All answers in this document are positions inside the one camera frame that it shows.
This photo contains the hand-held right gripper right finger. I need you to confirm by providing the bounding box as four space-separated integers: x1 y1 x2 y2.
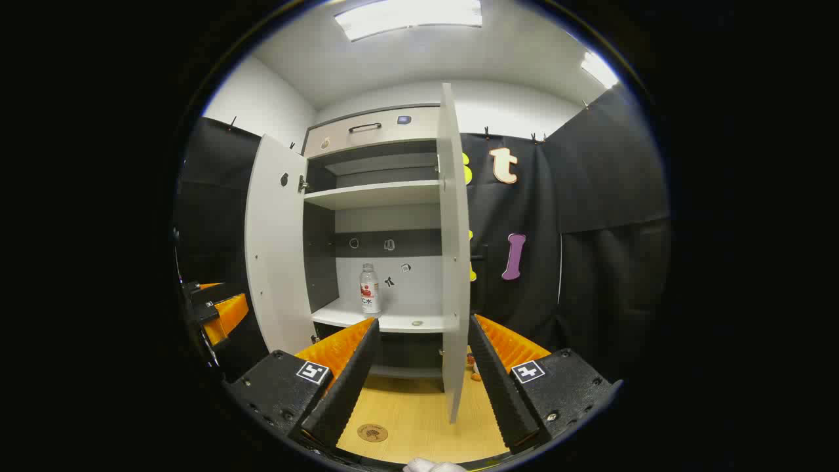
468 313 622 454

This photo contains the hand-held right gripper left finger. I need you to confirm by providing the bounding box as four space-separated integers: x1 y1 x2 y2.
223 318 382 453

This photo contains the grey cabinet door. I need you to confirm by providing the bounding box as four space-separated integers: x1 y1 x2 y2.
244 134 317 358
437 83 471 424

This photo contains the clear plastic bottle red label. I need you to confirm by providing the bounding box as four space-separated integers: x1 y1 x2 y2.
359 264 381 315

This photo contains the grey wooden cabinet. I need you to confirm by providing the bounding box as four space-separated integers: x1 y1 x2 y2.
302 104 459 382

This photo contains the black backdrop cloth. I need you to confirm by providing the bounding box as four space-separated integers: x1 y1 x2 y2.
174 85 671 384

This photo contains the small ceiling light panel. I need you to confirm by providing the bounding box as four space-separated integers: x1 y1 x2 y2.
580 51 619 90

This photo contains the large ceiling light panel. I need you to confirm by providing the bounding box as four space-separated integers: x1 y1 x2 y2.
334 0 483 41

